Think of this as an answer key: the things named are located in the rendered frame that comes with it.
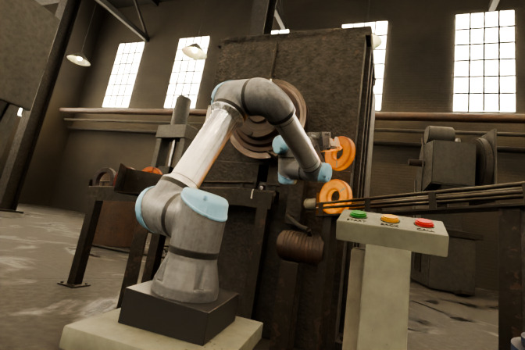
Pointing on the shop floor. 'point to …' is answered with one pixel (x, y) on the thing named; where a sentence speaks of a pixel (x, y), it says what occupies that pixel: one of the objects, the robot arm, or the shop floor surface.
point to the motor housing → (291, 283)
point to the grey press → (21, 52)
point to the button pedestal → (388, 273)
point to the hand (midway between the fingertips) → (340, 149)
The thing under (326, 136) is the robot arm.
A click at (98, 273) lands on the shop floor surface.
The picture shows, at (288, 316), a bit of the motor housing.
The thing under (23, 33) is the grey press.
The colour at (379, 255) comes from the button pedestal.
